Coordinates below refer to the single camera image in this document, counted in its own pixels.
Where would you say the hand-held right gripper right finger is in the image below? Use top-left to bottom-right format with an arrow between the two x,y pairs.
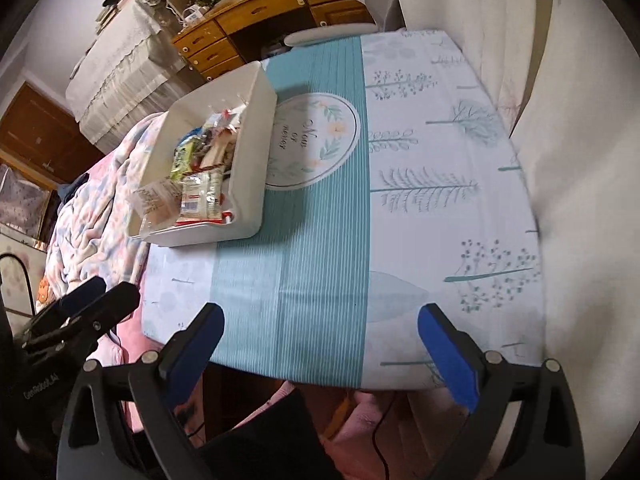
417,302 -> 586,480

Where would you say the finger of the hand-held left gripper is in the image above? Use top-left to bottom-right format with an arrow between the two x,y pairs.
22,281 -> 141,357
30,276 -> 108,332

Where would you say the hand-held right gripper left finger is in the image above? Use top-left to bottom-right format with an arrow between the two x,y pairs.
56,302 -> 226,480

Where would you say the clear packet with grey label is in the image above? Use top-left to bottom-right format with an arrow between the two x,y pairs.
131,179 -> 187,223

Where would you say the red apple chips packet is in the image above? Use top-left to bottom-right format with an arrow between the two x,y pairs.
177,170 -> 236,226

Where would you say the green snack packet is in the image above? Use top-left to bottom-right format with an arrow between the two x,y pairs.
170,139 -> 199,181

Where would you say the white plastic bin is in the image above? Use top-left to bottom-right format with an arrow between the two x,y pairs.
126,60 -> 278,248

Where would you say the pink bed sheet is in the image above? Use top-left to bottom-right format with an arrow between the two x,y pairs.
97,280 -> 151,431

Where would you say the floral fleece blanket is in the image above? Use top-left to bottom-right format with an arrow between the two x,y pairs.
37,112 -> 171,311

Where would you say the dark blue garment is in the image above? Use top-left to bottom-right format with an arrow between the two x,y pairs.
57,172 -> 91,206

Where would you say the floral fabric storage box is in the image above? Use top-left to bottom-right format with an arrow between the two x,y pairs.
0,162 -> 56,238

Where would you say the pink fleece clothing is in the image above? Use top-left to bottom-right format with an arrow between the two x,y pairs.
272,380 -> 396,480

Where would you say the black cloth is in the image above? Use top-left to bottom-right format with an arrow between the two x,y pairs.
197,387 -> 341,480

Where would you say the teal leaf print tablecloth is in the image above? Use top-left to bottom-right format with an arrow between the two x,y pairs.
140,27 -> 546,391

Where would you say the brown wooden door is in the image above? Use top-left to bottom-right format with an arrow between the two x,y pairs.
0,82 -> 103,183

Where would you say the cream floral curtain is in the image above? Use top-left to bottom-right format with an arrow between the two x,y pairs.
385,0 -> 640,480

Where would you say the wooden desk with drawers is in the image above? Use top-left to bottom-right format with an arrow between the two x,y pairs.
171,0 -> 381,81

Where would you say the grey office chair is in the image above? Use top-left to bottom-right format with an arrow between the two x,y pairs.
284,0 -> 406,48

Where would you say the black cable loop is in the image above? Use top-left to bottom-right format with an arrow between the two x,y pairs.
0,254 -> 38,318

